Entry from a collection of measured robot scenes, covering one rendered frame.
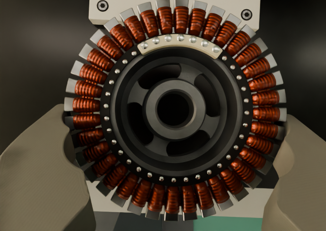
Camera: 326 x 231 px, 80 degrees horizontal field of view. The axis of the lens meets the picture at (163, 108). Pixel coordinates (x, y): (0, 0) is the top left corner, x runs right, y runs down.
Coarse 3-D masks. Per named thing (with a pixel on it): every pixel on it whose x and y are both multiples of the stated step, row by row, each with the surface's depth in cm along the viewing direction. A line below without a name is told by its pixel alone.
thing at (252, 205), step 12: (96, 192) 20; (228, 192) 21; (252, 192) 21; (264, 192) 21; (96, 204) 20; (108, 204) 20; (216, 204) 21; (240, 204) 21; (252, 204) 21; (264, 204) 21; (240, 216) 21; (252, 216) 21
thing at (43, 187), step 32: (32, 128) 8; (64, 128) 8; (0, 160) 7; (32, 160) 7; (64, 160) 7; (0, 192) 6; (32, 192) 6; (64, 192) 6; (0, 224) 5; (32, 224) 5; (64, 224) 5
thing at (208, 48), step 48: (144, 48) 9; (192, 48) 10; (240, 48) 10; (96, 96) 9; (144, 96) 12; (192, 96) 10; (240, 96) 10; (96, 144) 9; (144, 144) 12; (240, 144) 10; (144, 192) 9; (192, 192) 9; (240, 192) 10
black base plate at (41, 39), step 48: (0, 0) 18; (48, 0) 18; (288, 0) 19; (0, 48) 18; (48, 48) 18; (96, 48) 18; (288, 48) 19; (0, 96) 18; (48, 96) 18; (288, 96) 19; (0, 144) 18; (192, 144) 18
